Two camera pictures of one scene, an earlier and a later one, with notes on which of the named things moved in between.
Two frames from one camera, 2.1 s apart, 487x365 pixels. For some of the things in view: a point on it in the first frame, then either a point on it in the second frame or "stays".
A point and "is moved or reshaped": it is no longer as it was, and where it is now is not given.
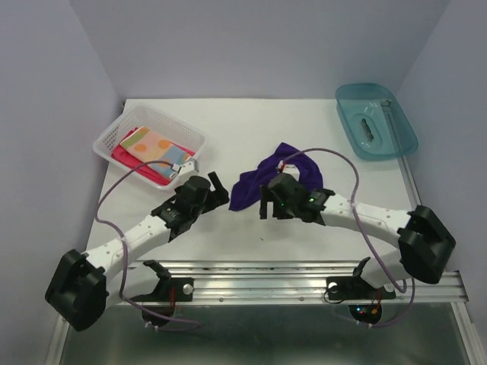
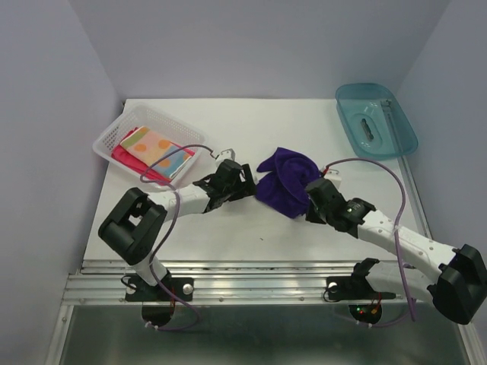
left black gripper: [217, 197] -> [245, 188]
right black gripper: [268, 194] -> [310, 214]
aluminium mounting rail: [297, 283] stays
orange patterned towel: [152, 148] stays
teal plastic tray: [376, 122] stays
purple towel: [246, 193] is moved or reshaped
